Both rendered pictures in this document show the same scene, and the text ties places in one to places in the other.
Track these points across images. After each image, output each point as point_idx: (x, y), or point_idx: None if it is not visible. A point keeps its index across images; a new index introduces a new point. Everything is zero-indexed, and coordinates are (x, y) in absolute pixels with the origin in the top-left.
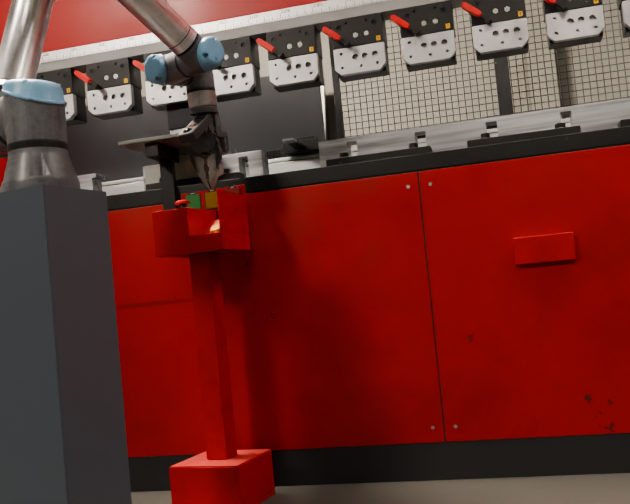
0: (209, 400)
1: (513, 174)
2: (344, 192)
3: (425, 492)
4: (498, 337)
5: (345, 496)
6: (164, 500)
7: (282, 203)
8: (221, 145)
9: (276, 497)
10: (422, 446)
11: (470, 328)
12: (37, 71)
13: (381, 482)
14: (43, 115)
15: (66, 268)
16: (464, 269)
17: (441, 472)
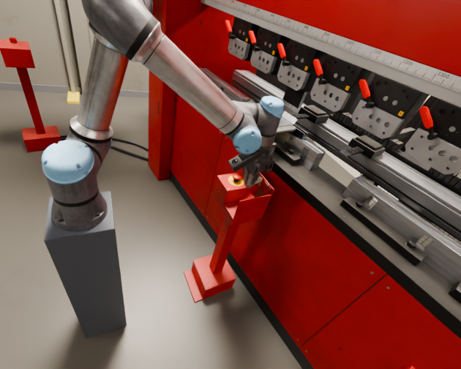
0: (215, 255)
1: (459, 354)
2: (331, 233)
3: (269, 358)
4: (353, 366)
5: (244, 323)
6: (203, 251)
7: (297, 204)
8: (266, 167)
9: (227, 293)
10: (290, 336)
11: (343, 347)
12: (109, 115)
13: (269, 322)
14: (58, 189)
15: (72, 266)
16: (364, 333)
17: (290, 348)
